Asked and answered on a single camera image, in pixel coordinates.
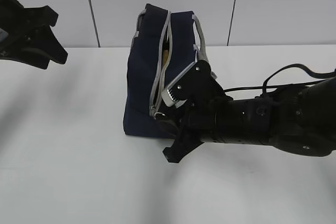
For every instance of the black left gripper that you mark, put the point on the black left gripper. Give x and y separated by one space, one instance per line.
27 37

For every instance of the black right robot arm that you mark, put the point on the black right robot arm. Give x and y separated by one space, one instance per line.
296 118

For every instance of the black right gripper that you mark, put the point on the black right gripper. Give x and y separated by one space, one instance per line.
203 98

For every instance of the navy blue lunch bag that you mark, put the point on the navy blue lunch bag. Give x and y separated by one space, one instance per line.
158 29

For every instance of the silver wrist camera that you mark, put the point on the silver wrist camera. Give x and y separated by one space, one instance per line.
169 94

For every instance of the brown bread roll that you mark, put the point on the brown bread roll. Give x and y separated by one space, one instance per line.
165 56

